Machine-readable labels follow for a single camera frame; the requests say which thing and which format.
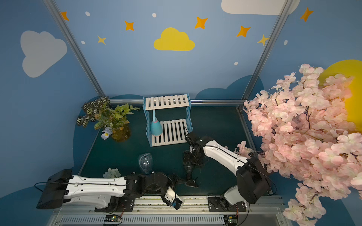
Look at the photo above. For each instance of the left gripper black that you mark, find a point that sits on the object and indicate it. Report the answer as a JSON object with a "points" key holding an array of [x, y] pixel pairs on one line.
{"points": [[175, 181]]}

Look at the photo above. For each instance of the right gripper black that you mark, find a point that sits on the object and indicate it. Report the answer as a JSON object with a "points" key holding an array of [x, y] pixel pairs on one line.
{"points": [[188, 163]]}

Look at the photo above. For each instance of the clear blue-white spray bottle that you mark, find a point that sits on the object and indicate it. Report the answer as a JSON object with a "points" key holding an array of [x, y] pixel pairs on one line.
{"points": [[145, 163]]}

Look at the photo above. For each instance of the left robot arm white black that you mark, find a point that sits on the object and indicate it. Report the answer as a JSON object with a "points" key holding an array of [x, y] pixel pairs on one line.
{"points": [[108, 195]]}

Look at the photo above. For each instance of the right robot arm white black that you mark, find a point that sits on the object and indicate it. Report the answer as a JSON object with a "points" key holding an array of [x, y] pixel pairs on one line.
{"points": [[251, 177]]}

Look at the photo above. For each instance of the blue and white slatted shelf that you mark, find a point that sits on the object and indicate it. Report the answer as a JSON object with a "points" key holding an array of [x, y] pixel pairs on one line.
{"points": [[174, 130]]}

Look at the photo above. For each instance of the small white flower pot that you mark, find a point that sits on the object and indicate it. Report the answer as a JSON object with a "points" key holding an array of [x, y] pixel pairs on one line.
{"points": [[112, 174]]}

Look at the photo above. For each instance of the small green circuit board left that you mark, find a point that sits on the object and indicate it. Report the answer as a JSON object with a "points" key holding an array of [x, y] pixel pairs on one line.
{"points": [[112, 219]]}

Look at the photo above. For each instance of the small green circuit board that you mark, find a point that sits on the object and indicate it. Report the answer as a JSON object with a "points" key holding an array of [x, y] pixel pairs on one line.
{"points": [[112, 219], [230, 220]]}

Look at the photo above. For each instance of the green leafy potted plant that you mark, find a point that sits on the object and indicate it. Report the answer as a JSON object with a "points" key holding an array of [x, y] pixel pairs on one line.
{"points": [[112, 122]]}

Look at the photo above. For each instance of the small green circuit board right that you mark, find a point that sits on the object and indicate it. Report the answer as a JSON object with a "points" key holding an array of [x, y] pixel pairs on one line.
{"points": [[230, 220]]}

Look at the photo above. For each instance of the pink cherry blossom tree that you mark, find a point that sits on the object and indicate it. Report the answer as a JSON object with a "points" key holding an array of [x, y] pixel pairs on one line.
{"points": [[306, 135]]}

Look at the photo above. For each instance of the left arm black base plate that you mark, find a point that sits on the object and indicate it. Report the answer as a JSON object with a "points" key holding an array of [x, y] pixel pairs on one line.
{"points": [[118, 204]]}

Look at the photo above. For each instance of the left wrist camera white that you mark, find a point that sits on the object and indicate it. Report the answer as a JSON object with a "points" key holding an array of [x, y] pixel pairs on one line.
{"points": [[172, 199]]}

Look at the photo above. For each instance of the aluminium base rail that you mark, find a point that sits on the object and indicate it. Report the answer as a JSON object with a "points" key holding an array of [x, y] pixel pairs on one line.
{"points": [[151, 211]]}

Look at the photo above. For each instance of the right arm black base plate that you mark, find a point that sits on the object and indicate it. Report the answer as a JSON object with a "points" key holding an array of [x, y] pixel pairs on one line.
{"points": [[220, 204]]}

